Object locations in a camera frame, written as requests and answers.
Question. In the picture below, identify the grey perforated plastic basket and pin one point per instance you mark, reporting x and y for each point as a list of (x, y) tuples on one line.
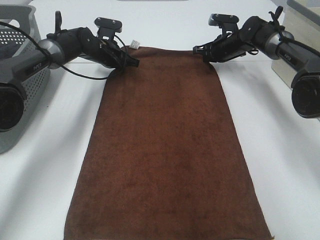
[(13, 43)]

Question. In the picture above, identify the beige fabric storage box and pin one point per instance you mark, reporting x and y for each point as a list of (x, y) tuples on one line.
[(302, 20)]

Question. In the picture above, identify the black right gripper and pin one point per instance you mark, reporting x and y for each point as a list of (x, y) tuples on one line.
[(223, 50)]

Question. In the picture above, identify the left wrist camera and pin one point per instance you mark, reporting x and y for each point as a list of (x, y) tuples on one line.
[(107, 28)]

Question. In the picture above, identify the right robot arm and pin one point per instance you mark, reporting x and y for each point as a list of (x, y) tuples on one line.
[(270, 38)]

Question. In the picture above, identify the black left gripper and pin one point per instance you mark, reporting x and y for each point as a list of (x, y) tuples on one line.
[(98, 51)]

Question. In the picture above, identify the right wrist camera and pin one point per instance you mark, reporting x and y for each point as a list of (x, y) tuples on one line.
[(227, 23)]

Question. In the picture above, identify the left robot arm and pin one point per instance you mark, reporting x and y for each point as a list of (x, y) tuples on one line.
[(53, 52)]

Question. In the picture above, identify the brown towel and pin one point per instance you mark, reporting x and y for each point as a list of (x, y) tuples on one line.
[(164, 161)]

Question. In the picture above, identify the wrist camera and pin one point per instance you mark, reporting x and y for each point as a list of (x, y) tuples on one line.
[(107, 28), (227, 23)]

